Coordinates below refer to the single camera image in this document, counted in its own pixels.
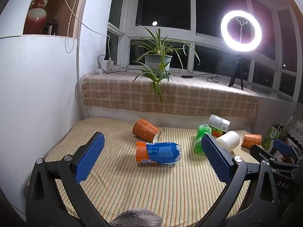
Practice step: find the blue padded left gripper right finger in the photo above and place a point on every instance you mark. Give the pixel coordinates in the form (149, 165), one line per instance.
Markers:
(233, 171)

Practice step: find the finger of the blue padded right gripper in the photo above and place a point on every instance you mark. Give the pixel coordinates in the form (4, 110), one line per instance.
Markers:
(282, 147)

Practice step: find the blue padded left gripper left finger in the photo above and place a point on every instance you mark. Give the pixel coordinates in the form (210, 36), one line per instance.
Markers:
(55, 196)

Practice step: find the small orange paper cup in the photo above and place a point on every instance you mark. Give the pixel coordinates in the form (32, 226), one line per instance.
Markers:
(251, 139)

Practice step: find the white plastic cup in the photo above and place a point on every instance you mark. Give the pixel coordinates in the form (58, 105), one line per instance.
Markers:
(229, 140)

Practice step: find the green carton box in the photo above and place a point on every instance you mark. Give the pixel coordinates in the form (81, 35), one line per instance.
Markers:
(272, 134)

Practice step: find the clear bottle with green label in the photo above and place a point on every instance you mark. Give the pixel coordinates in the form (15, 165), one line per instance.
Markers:
(218, 123)

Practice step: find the striped yellow mat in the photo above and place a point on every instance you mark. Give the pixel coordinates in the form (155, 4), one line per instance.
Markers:
(180, 193)

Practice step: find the blue orange drink bottle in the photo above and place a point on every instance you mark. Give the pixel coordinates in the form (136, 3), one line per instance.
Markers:
(159, 152)

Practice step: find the checkered beige cloth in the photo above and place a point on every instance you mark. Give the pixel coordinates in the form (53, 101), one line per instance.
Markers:
(193, 97)

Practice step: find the white power strip with chargers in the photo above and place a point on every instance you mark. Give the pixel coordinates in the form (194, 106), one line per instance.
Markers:
(103, 65)

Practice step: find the potted spider plant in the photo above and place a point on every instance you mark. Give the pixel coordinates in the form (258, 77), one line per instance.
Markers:
(155, 61)

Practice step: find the dark small bottles on shelf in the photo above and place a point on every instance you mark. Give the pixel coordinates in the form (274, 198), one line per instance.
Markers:
(51, 28)

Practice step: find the red and white vase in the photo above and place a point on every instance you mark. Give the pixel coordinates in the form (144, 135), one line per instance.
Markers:
(36, 17)

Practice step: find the ring light on tripod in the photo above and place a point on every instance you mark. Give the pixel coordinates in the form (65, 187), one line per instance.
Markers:
(242, 18)

